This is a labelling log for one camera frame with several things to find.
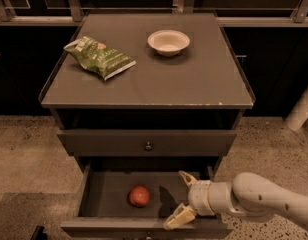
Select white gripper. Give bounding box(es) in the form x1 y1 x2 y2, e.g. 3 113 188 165
163 170 222 231

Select red apple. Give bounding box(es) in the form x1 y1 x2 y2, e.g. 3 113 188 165
129 185 150 208

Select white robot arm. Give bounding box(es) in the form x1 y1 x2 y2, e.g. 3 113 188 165
164 86 308 232

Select round metal drawer knob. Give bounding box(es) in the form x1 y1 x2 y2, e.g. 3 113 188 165
144 142 153 151

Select grey drawer cabinet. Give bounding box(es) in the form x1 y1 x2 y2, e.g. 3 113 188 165
38 13 256 240

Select open middle drawer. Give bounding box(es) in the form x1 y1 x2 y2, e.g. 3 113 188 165
61 163 232 240

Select closed top drawer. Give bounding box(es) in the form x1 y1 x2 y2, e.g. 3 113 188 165
57 129 236 157

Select black object at floor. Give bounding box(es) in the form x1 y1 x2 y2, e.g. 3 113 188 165
30 226 48 240

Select white paper bowl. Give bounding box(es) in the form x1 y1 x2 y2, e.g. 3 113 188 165
147 30 190 57

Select green jalapeno chip bag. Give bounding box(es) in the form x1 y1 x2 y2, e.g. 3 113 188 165
64 36 136 81

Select metal window railing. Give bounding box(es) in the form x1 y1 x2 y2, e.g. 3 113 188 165
0 0 308 27

